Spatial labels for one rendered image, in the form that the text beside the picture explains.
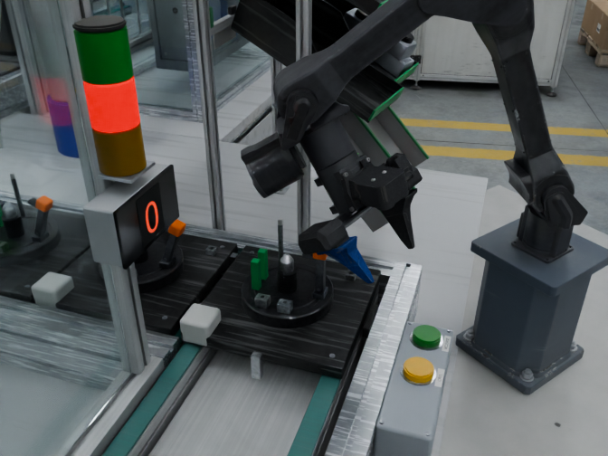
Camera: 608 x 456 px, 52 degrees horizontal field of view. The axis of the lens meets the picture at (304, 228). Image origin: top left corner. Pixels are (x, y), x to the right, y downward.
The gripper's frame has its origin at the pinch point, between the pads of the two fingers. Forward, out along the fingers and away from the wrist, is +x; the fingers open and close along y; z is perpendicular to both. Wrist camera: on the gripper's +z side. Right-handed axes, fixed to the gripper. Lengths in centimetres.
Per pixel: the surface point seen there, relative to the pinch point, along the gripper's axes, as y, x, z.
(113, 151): -24.1, -25.6, -0.3
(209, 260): -7.9, -5.2, -33.6
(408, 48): 39.6, -19.3, -18.0
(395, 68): 37.7, -17.3, -21.1
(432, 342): 1.6, 17.0, -2.6
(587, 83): 410, 77, -218
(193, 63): 44, -44, -98
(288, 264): -5.2, -1.1, -15.3
